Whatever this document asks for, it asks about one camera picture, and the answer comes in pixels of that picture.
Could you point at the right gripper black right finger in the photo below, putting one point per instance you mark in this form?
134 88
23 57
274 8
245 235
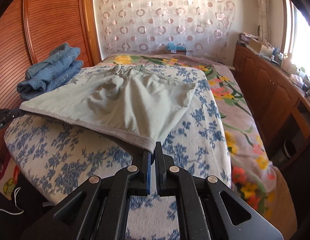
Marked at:
162 164

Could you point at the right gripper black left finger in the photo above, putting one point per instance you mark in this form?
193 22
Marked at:
141 183

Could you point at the light green shorts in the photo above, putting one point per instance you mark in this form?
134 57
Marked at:
132 105

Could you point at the blue floral white blanket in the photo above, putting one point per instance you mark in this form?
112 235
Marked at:
56 157

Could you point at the folded blue denim jeans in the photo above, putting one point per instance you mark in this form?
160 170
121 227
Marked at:
55 71

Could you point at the colourful floral pink bedspread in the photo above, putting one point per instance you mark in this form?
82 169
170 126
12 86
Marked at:
235 119

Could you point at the cardboard box with teal cloth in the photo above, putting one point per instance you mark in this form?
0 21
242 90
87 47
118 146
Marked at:
172 48

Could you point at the brown slatted wooden wardrobe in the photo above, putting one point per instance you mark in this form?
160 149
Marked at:
30 29

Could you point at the brown wooden sideboard cabinet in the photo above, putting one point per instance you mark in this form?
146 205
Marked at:
280 109

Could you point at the white curtain with circles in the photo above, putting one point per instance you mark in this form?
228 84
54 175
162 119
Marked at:
147 26

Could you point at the cardboard box on sideboard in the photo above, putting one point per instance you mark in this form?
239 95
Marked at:
260 48

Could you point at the bright window with wooden frame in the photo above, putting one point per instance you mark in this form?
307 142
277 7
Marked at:
297 36

